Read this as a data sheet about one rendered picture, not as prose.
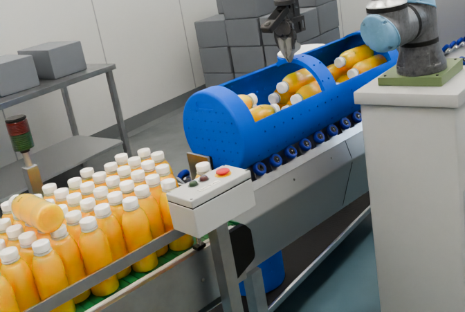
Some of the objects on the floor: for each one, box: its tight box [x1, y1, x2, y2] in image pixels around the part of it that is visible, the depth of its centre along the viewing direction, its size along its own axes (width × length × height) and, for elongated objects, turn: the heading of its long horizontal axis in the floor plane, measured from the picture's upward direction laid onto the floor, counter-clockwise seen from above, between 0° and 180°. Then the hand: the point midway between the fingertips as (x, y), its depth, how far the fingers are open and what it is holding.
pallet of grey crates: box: [194, 0, 340, 89], centre depth 598 cm, size 120×80×119 cm
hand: (288, 59), depth 207 cm, fingers closed, pressing on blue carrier
